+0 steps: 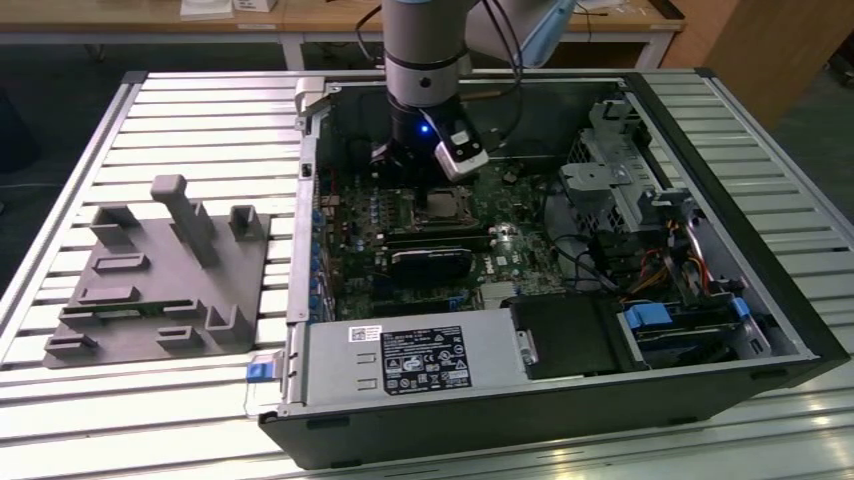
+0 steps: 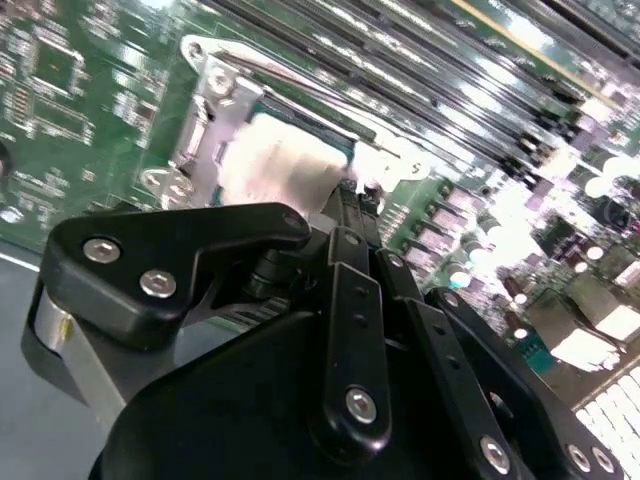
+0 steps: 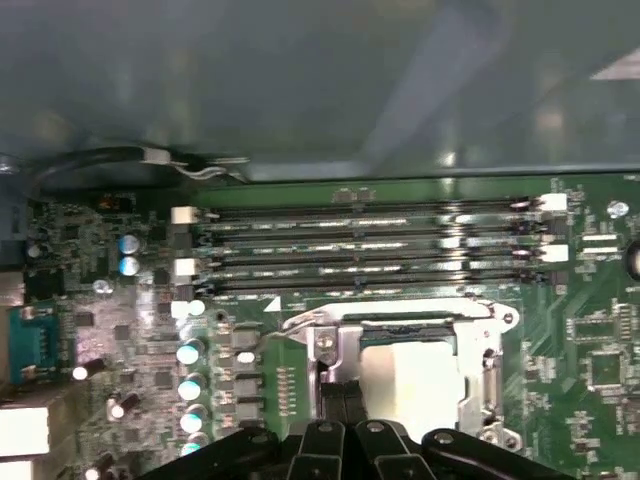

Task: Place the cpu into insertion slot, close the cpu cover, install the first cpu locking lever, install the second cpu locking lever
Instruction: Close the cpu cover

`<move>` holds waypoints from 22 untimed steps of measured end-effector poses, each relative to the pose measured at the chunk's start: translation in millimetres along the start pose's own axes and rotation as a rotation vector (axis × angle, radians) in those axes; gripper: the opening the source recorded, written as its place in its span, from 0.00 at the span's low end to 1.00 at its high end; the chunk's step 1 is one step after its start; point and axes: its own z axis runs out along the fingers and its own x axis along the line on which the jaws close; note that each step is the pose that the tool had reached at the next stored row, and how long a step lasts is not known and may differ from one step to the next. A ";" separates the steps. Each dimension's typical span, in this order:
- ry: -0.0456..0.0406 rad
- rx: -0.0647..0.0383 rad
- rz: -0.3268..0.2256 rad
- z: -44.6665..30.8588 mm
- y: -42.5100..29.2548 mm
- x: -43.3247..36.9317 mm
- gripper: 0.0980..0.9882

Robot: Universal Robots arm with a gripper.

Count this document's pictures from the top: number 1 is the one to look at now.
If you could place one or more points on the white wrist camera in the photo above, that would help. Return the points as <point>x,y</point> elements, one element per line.
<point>464,155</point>

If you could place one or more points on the black graphics card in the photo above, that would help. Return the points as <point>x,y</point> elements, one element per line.
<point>430,267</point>

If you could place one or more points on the silver CPU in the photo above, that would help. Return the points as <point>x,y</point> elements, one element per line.
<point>449,204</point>

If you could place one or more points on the grey parts rack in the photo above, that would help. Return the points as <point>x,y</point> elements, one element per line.
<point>168,300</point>

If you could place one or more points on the green RAM stick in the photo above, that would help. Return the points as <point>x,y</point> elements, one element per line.
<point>128,312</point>

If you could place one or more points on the blue plastic latch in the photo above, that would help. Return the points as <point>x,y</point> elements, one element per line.
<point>740,307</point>

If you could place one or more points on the CPU socket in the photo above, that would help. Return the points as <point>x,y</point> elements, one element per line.
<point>461,220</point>

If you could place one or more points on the green motherboard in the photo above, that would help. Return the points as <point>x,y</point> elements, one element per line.
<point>521,237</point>

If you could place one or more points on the grey power supply unit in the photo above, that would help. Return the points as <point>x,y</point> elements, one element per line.
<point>334,360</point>

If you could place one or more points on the blue header connector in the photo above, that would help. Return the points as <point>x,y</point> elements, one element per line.
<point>460,301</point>

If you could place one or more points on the blue plastic clip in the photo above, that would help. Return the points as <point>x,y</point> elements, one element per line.
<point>261,374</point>

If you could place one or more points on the black plastic shroud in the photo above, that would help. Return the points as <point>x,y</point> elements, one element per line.
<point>575,335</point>

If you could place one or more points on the grey metal drive cage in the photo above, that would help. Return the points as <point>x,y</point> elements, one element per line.
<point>601,175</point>

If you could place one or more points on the blue disk carrier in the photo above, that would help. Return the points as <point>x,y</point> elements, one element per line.
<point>648,315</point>

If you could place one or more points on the black PC case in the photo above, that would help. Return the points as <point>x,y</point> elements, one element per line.
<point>534,425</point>

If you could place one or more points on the white cardboard box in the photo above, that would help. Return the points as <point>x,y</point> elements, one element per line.
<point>208,9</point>
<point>256,5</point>

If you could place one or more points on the silver chipset heatsink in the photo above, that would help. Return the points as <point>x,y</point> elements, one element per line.
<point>498,295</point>

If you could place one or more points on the light wooden desk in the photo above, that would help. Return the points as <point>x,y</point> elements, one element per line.
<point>134,22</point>

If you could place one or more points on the brown wooden cabinet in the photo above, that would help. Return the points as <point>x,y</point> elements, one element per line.
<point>781,50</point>

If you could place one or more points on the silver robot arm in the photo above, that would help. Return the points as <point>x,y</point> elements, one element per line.
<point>421,60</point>

